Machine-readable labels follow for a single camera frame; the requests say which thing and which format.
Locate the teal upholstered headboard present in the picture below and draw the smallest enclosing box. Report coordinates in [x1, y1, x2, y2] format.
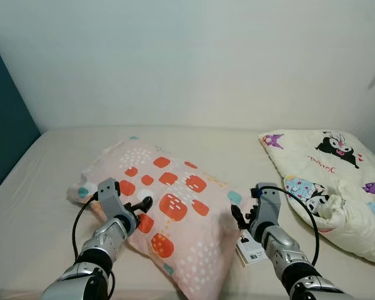
[0, 34, 41, 201]

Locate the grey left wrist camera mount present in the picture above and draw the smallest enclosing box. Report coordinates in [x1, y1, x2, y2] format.
[97, 178, 140, 235]

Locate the cream cartoon print duvet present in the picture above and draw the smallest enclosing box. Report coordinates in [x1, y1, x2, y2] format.
[259, 129, 375, 268]

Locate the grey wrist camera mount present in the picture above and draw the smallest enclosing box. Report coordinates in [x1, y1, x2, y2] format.
[97, 178, 140, 235]
[255, 183, 282, 229]

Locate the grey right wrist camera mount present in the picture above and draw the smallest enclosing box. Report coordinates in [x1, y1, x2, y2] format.
[255, 183, 282, 229]

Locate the white printed booklet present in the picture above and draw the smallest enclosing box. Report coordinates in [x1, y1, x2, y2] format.
[236, 230, 268, 268]

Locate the pink pillow with orange print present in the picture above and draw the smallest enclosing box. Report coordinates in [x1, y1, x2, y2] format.
[67, 137, 244, 300]

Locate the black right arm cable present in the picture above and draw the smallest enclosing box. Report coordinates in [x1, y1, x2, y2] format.
[253, 184, 321, 266]

